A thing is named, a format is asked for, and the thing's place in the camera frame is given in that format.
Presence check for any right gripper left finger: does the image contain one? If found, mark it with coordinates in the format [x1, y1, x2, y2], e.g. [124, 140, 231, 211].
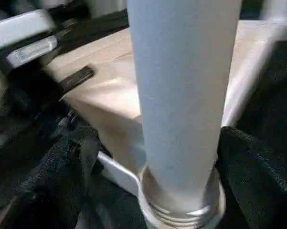
[0, 127, 100, 229]

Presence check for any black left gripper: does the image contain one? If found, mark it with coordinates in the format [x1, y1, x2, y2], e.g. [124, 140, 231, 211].
[6, 54, 95, 125]

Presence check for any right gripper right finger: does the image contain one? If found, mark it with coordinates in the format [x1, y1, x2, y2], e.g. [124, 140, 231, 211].
[215, 126, 287, 229]

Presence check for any black work mat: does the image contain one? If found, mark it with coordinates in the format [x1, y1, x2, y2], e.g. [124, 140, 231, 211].
[0, 0, 287, 229]

